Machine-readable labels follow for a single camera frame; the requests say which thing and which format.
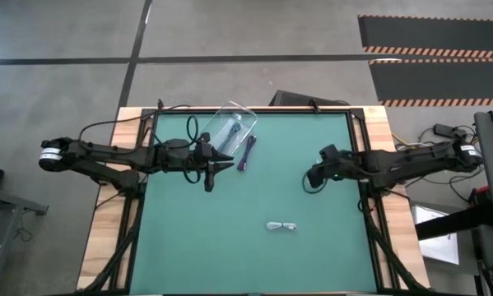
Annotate black purple USB-C cable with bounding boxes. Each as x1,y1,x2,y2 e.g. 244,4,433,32
236,134,258,173

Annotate black beam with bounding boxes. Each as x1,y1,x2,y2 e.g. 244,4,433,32
414,203,493,242

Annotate clear plastic container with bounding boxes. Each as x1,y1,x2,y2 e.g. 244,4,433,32
195,101,258,165

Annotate white paper sheet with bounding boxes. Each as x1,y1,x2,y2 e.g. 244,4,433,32
410,204,460,266

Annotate grey side table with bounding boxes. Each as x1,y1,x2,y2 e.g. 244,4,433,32
0,184,49,296

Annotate black hazard-striped floor mat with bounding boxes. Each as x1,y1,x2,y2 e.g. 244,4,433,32
357,15,493,59
368,58,493,108

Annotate white USB-C cable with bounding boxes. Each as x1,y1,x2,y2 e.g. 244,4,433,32
266,221,298,232

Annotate green table mat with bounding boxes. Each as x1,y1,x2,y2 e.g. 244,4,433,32
129,113,378,295

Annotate black box behind table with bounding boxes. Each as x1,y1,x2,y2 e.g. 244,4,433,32
269,90,351,109

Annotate black aluminium table frame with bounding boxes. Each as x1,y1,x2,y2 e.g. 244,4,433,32
79,105,430,296

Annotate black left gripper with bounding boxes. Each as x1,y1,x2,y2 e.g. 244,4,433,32
194,131,235,193

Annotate tangled floor cables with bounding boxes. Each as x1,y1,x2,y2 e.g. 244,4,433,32
392,124,485,202

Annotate black power adapter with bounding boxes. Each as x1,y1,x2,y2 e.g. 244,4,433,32
433,123,468,140

